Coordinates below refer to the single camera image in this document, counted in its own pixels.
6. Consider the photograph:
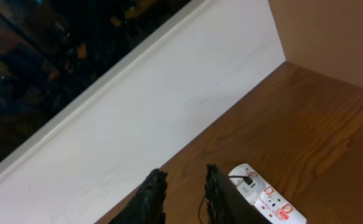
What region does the dark window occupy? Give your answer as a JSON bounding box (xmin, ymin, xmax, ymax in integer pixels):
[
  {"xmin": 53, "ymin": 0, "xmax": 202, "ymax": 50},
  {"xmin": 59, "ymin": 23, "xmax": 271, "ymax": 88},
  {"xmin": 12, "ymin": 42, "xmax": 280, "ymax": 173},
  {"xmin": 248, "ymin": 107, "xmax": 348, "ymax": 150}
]
[{"xmin": 0, "ymin": 0, "xmax": 189, "ymax": 162}]

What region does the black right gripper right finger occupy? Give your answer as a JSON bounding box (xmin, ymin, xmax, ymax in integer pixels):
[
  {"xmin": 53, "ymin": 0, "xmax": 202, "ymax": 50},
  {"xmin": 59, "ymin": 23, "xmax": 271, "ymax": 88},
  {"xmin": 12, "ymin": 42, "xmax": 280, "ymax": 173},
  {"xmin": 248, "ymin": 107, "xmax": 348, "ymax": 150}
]
[{"xmin": 204, "ymin": 164, "xmax": 271, "ymax": 224}]

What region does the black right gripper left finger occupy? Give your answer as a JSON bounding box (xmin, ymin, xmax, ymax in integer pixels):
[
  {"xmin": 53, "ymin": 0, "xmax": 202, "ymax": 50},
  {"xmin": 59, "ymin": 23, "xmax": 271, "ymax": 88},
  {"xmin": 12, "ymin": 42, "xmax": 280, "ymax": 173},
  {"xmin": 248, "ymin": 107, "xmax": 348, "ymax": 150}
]
[{"xmin": 109, "ymin": 169, "xmax": 167, "ymax": 224}]

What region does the black USB charging cable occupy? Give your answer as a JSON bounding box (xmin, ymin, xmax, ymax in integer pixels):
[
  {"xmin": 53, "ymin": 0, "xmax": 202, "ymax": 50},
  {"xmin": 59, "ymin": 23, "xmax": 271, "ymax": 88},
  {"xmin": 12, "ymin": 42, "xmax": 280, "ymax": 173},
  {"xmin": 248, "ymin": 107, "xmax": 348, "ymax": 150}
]
[{"xmin": 197, "ymin": 175, "xmax": 254, "ymax": 224}]

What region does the white power strip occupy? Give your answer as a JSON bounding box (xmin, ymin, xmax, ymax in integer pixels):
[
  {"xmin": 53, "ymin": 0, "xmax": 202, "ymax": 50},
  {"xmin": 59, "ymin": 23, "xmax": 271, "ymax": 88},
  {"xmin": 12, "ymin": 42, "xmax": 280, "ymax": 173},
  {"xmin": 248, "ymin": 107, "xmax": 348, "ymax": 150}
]
[{"xmin": 228, "ymin": 164, "xmax": 307, "ymax": 224}]

